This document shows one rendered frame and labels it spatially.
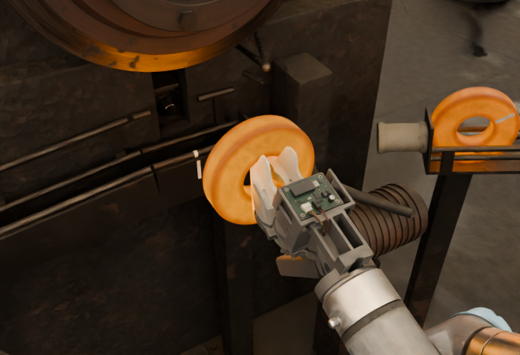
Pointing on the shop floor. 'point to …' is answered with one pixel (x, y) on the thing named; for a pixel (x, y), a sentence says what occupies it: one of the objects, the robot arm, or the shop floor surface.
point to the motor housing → (382, 243)
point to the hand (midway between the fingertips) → (259, 160)
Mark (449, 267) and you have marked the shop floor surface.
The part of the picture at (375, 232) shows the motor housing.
